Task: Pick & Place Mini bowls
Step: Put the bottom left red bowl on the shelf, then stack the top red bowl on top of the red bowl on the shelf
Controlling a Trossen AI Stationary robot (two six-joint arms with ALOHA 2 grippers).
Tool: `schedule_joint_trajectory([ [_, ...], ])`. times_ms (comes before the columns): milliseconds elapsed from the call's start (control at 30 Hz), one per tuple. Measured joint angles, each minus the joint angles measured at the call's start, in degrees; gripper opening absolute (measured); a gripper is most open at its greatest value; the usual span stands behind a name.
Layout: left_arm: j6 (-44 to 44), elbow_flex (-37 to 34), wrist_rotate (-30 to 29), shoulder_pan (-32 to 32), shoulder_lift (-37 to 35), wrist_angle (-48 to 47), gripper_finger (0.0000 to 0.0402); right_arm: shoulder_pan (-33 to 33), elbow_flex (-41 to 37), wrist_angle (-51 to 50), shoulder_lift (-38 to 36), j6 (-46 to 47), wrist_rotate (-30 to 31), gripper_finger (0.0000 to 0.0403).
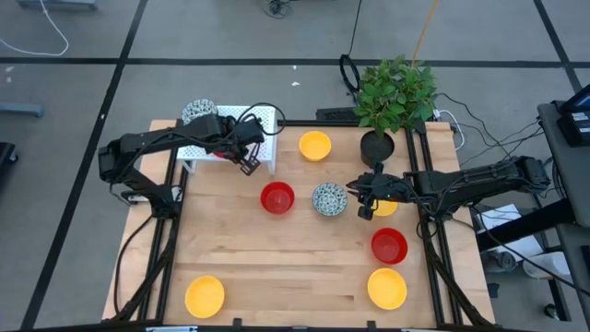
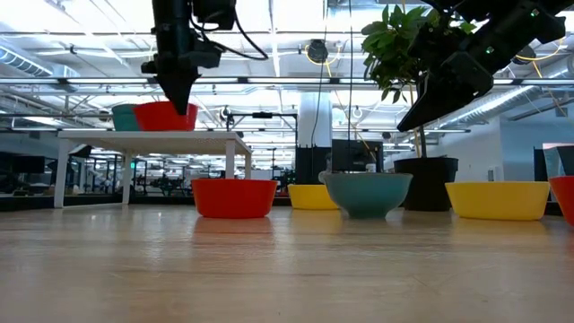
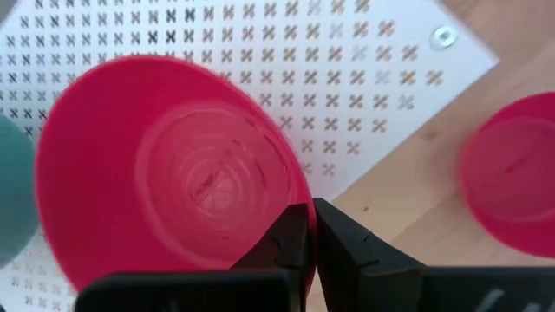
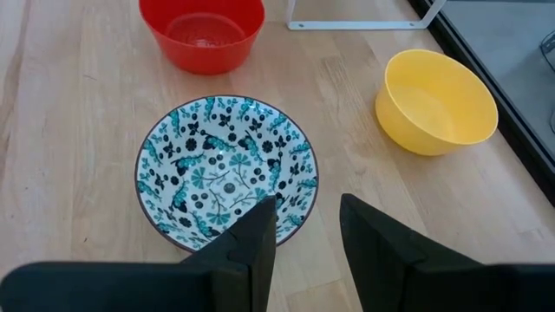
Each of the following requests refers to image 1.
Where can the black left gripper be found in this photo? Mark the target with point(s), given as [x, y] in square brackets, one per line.
[232, 136]

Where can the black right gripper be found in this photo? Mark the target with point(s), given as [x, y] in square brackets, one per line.
[379, 189]

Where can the yellow plastic mini bowl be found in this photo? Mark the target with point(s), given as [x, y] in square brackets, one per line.
[204, 297]
[386, 289]
[386, 209]
[315, 146]

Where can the red plastic mini bowl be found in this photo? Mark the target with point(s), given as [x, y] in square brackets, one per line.
[221, 155]
[277, 198]
[389, 246]

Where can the teal bowl patterned inside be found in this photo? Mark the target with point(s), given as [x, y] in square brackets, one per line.
[196, 108]
[329, 199]

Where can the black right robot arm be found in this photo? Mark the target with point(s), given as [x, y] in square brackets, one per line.
[484, 177]

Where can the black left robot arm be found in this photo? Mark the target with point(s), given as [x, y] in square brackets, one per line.
[152, 138]

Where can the white perforated metal shelf riser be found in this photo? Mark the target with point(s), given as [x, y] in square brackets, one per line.
[269, 147]

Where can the black power strip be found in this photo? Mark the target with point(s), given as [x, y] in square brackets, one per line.
[336, 114]

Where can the potted green plant black pot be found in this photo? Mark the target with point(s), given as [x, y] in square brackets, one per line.
[396, 92]

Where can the white paper sheets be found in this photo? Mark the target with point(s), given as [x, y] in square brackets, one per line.
[500, 216]

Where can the black desk crossbar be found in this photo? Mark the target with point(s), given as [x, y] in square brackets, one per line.
[525, 226]

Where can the grey side desk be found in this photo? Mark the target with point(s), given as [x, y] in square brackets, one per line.
[562, 175]

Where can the black laptop computer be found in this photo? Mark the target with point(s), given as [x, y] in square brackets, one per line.
[576, 124]

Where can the grey furniture foot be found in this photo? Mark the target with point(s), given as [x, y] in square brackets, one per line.
[20, 110]
[55, 3]

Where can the black chair part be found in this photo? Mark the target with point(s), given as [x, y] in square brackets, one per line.
[5, 157]

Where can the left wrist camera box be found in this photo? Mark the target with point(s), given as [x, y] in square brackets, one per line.
[254, 133]

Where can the black aluminium table frame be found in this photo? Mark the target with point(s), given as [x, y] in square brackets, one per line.
[304, 123]

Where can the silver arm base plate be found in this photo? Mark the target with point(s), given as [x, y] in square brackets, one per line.
[131, 199]

